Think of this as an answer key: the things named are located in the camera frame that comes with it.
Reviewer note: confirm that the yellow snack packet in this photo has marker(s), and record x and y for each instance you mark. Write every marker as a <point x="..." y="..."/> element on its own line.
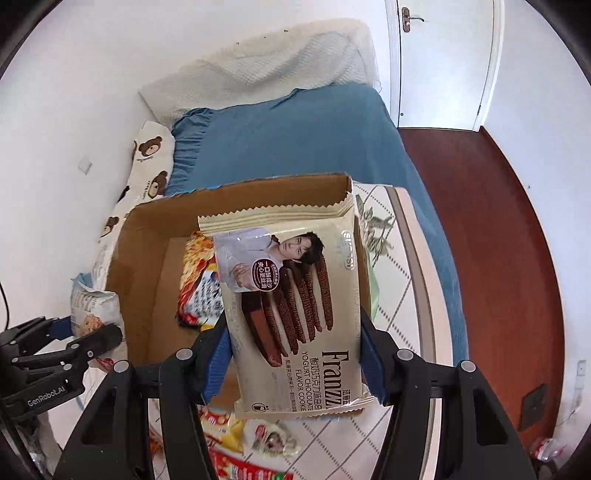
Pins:
<point x="224" y="429"/>

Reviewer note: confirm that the red and yellow noodle packet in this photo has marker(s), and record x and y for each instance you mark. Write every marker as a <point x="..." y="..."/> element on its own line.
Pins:
<point x="198" y="286"/>

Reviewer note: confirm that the white wall switch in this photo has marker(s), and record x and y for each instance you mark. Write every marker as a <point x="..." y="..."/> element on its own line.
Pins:
<point x="85" y="165"/>

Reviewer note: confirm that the small white and red packet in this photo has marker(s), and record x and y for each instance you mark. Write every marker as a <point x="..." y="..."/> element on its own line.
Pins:
<point x="272" y="438"/>

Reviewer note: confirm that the black wall panel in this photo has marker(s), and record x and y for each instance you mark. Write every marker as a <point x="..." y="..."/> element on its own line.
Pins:
<point x="533" y="408"/>

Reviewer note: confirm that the blue bed sheet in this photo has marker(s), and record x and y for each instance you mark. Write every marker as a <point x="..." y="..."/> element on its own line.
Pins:
<point x="300" y="134"/>

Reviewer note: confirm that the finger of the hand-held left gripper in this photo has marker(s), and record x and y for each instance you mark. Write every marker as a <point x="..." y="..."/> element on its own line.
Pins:
<point x="60" y="328"/>
<point x="104" y="339"/>

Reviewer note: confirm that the cardboard box with cow print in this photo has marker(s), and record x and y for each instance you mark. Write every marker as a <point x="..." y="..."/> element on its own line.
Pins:
<point x="147" y="240"/>

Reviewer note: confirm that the beige chocolate cookie packet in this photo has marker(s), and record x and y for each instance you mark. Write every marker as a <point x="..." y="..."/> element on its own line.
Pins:
<point x="295" y="286"/>

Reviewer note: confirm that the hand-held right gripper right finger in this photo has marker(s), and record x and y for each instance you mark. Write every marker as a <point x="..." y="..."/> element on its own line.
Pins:
<point x="374" y="369"/>

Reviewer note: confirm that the round patterned table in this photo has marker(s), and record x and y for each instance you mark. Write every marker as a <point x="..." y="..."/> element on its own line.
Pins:
<point x="406" y="286"/>

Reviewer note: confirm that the white door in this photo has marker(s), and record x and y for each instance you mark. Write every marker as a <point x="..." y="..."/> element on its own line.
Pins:
<point x="443" y="69"/>

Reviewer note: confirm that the bear print cloth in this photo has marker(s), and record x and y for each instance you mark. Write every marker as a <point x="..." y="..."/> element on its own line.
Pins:
<point x="147" y="152"/>

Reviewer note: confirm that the clear plastic bottle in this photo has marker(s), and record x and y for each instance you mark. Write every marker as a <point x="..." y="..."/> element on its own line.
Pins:
<point x="549" y="448"/>

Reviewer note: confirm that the white cereal snack packet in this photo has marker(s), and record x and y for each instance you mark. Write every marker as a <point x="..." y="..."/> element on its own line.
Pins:
<point x="92" y="309"/>

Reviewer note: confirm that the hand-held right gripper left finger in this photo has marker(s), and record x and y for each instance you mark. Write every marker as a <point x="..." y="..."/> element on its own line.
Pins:
<point x="215" y="369"/>

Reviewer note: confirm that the white textured blanket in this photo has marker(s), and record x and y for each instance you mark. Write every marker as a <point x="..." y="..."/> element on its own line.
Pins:
<point x="258" y="69"/>

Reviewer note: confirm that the red snack packet with green stripe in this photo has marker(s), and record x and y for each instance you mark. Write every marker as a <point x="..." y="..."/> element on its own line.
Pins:
<point x="249" y="468"/>

